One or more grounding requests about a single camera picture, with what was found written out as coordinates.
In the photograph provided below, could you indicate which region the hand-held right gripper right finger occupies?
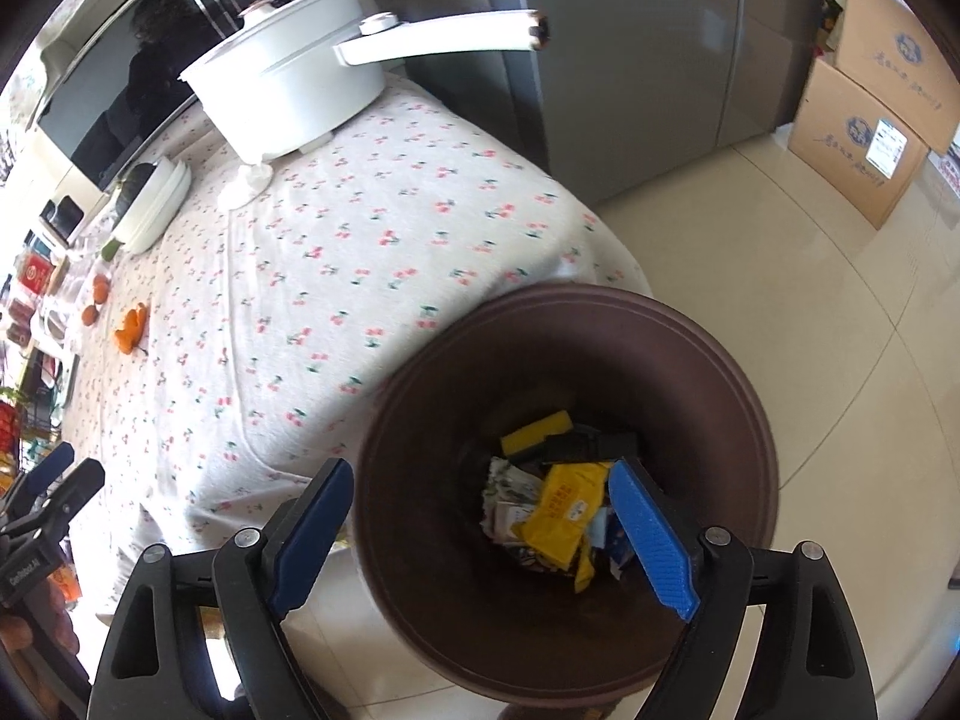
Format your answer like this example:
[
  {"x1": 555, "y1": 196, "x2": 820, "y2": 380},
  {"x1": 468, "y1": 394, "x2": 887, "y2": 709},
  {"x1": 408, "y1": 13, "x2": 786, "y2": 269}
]
[{"x1": 607, "y1": 456, "x2": 880, "y2": 720}]

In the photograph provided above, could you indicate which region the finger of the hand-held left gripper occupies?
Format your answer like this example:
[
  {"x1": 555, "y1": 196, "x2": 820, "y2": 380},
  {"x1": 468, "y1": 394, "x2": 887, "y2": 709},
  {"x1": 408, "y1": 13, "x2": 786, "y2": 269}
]
[
  {"x1": 7, "y1": 457, "x2": 107, "y2": 541},
  {"x1": 0, "y1": 441, "x2": 76, "y2": 515}
]

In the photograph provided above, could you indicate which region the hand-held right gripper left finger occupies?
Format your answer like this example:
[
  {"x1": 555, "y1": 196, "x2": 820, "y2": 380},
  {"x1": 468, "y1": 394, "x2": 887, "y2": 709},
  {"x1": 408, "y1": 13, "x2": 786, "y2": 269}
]
[{"x1": 86, "y1": 457, "x2": 355, "y2": 720}]

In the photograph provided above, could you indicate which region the yellow packet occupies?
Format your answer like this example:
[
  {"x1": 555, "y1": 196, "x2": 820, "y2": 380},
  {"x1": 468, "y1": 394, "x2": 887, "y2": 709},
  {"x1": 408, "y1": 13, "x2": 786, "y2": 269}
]
[{"x1": 521, "y1": 463, "x2": 612, "y2": 592}]

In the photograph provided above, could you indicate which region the pale snack bag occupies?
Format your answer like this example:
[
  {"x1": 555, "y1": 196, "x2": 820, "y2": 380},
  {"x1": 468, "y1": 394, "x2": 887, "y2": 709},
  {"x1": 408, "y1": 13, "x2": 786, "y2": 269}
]
[{"x1": 480, "y1": 457, "x2": 552, "y2": 541}]

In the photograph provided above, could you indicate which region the yellow sponge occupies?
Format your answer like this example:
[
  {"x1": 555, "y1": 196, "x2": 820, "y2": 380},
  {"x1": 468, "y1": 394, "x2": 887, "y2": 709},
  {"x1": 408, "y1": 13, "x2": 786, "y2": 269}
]
[{"x1": 501, "y1": 410, "x2": 572, "y2": 457}]

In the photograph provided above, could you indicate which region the brown plastic trash bin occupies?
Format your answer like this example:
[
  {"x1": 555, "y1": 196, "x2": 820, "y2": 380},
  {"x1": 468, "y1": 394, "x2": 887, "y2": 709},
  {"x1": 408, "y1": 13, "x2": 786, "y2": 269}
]
[{"x1": 352, "y1": 283, "x2": 781, "y2": 706}]

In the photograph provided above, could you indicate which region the person's left hand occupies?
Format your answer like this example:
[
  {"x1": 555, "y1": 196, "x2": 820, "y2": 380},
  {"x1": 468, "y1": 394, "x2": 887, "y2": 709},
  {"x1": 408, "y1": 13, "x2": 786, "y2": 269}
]
[{"x1": 0, "y1": 607, "x2": 80, "y2": 665}]

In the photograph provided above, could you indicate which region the orange peel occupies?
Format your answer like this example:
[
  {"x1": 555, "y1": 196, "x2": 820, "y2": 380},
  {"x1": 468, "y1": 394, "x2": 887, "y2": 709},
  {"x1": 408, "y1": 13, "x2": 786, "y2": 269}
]
[{"x1": 114, "y1": 304, "x2": 151, "y2": 353}]

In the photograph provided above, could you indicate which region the row of red snack packets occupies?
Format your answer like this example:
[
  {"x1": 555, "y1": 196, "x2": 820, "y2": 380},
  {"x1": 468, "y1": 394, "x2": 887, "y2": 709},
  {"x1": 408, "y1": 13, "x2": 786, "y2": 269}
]
[{"x1": 0, "y1": 247, "x2": 68, "y2": 346}]

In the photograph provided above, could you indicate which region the floral cherry tablecloth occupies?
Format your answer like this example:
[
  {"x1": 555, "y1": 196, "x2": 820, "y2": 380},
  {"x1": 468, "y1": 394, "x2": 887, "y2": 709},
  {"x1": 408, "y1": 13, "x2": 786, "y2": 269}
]
[{"x1": 64, "y1": 79, "x2": 653, "y2": 631}]

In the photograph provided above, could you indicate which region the green squash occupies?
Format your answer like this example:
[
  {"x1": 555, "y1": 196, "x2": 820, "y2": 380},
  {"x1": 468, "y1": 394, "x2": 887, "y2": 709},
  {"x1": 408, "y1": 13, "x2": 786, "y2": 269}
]
[{"x1": 112, "y1": 163, "x2": 158, "y2": 200}]

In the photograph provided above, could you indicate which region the black microwave oven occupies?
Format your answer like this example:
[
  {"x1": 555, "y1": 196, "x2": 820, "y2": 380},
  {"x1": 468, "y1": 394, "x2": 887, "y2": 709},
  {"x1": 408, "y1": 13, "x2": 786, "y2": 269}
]
[{"x1": 26, "y1": 0, "x2": 301, "y2": 192}]

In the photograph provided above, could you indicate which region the white electric pot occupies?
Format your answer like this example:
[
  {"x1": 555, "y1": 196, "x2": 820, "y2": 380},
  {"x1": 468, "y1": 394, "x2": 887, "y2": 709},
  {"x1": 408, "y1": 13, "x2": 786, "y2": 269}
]
[{"x1": 178, "y1": 0, "x2": 554, "y2": 164}]

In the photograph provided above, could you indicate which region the cardboard box with white label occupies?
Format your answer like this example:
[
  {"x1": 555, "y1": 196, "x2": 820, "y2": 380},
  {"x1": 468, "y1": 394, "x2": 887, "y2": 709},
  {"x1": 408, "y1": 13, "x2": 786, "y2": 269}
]
[{"x1": 791, "y1": 60, "x2": 931, "y2": 230}]

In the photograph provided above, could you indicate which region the printed bag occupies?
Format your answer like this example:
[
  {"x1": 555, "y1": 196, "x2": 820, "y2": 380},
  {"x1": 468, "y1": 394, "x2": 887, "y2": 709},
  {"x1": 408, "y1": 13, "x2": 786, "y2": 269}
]
[{"x1": 930, "y1": 150, "x2": 960, "y2": 200}]

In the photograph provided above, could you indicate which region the grey refrigerator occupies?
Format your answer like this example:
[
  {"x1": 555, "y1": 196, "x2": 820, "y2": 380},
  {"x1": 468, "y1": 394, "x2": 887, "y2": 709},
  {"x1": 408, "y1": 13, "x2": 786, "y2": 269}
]
[{"x1": 469, "y1": 0, "x2": 833, "y2": 205}]

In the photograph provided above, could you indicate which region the brown cardboard box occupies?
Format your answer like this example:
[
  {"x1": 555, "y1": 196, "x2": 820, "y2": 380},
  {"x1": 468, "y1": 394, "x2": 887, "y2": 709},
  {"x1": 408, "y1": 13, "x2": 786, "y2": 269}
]
[{"x1": 832, "y1": 0, "x2": 960, "y2": 155}]

